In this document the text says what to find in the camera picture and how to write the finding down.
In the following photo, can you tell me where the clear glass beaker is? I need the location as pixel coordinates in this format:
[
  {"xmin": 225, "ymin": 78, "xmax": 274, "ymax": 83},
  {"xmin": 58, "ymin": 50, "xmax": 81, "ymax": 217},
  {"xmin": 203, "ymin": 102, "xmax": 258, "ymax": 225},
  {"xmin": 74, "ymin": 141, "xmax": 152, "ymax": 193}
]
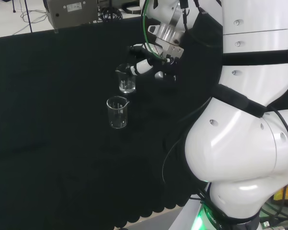
[
  {"xmin": 115, "ymin": 63, "xmax": 137, "ymax": 93},
  {"xmin": 106, "ymin": 95, "xmax": 131, "ymax": 129}
]

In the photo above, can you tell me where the thin table cable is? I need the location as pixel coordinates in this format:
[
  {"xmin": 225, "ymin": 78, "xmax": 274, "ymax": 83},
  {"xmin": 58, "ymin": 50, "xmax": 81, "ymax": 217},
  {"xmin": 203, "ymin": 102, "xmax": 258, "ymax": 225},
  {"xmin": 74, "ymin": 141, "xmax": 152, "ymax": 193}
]
[{"xmin": 19, "ymin": 0, "xmax": 48, "ymax": 24}]

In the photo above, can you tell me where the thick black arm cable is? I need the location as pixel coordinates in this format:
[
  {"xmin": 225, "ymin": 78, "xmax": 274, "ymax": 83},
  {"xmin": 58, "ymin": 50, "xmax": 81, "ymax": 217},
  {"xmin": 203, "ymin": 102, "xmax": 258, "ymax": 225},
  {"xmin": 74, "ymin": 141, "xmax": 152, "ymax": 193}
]
[{"xmin": 266, "ymin": 105, "xmax": 288, "ymax": 230}]

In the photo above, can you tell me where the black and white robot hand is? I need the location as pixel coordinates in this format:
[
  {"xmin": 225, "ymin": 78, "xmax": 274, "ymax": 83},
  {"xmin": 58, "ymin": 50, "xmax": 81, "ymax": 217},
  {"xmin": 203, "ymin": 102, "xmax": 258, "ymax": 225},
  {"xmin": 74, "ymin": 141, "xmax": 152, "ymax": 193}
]
[{"xmin": 127, "ymin": 42, "xmax": 185, "ymax": 83}]

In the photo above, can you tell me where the dark blue tripod pole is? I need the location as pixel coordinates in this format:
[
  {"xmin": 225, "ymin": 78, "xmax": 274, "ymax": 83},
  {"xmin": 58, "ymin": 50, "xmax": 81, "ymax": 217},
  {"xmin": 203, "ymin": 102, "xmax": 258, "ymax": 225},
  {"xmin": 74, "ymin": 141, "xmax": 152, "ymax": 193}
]
[{"xmin": 23, "ymin": 0, "xmax": 34, "ymax": 33}]

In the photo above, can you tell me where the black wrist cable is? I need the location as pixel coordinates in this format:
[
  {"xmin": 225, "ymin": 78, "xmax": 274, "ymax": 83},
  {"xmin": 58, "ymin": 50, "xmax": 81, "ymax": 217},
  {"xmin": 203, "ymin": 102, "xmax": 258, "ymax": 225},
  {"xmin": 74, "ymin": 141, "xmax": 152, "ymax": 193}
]
[{"xmin": 180, "ymin": 0, "xmax": 224, "ymax": 48}]

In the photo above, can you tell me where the black bench cloth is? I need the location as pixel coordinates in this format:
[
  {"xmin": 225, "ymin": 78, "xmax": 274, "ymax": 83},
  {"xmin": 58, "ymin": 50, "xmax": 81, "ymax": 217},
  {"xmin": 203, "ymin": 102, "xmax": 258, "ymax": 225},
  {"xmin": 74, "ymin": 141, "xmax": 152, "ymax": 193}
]
[{"xmin": 0, "ymin": 9, "xmax": 225, "ymax": 230}]

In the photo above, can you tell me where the grey metal box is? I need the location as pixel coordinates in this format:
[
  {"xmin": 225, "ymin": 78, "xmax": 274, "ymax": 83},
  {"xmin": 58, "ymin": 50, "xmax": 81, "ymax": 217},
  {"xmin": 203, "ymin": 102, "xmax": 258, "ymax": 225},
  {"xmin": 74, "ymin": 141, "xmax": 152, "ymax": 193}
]
[{"xmin": 43, "ymin": 0, "xmax": 98, "ymax": 29}]

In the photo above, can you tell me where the green cable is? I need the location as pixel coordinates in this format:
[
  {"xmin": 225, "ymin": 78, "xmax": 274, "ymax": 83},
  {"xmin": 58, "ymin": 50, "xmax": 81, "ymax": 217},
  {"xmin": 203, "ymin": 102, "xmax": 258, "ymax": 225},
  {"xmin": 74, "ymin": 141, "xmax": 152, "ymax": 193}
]
[{"xmin": 141, "ymin": 0, "xmax": 170, "ymax": 60}]

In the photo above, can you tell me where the thin black cable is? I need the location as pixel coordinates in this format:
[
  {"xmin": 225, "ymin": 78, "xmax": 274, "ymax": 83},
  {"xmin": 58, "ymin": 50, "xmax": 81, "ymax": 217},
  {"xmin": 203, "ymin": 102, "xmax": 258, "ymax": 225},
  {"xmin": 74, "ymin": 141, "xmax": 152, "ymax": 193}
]
[{"xmin": 162, "ymin": 95, "xmax": 213, "ymax": 185}]

